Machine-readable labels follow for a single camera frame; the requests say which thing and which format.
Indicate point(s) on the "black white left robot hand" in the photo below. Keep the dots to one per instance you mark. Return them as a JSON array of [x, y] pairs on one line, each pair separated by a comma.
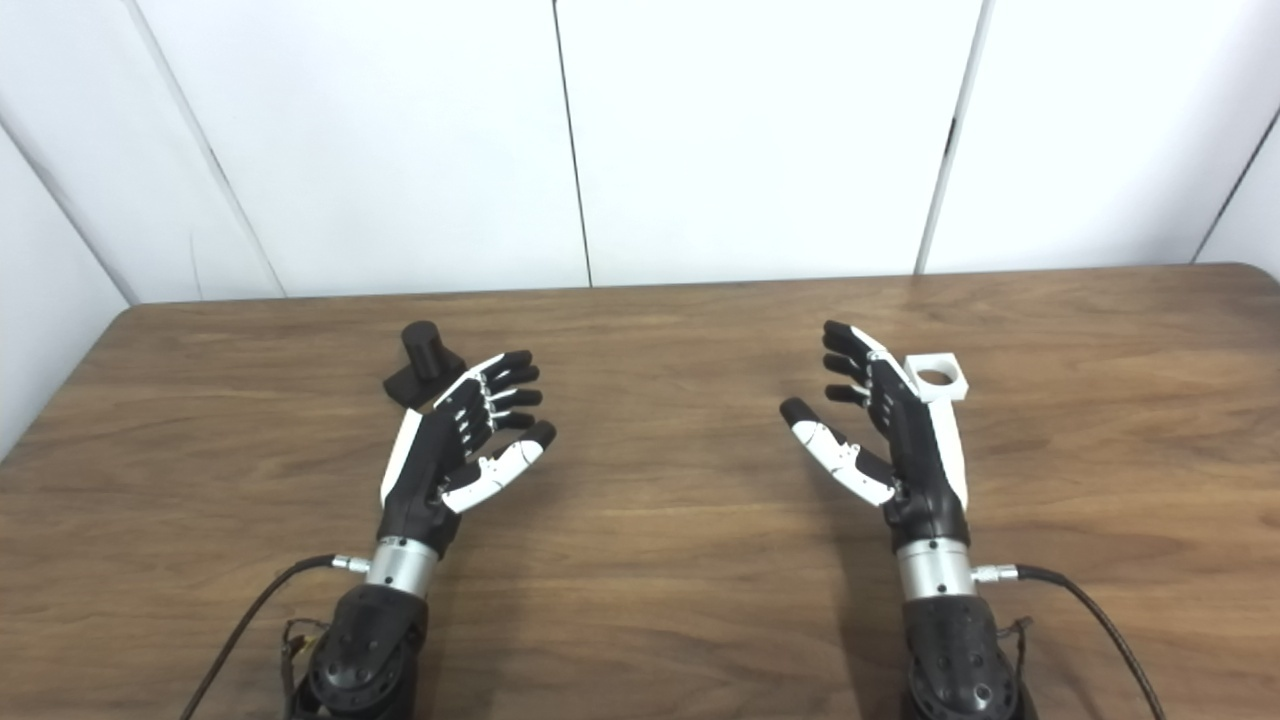
[[420, 470]]

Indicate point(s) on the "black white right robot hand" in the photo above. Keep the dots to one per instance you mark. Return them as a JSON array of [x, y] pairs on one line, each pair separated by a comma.
[[925, 470]]

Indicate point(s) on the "white square piece with hole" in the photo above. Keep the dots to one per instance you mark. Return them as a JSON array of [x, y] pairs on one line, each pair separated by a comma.
[[950, 385]]

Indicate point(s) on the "black peg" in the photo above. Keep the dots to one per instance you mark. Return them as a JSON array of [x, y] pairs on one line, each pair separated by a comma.
[[423, 352]]

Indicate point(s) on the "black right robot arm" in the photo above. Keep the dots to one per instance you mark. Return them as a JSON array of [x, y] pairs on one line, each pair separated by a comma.
[[955, 650]]

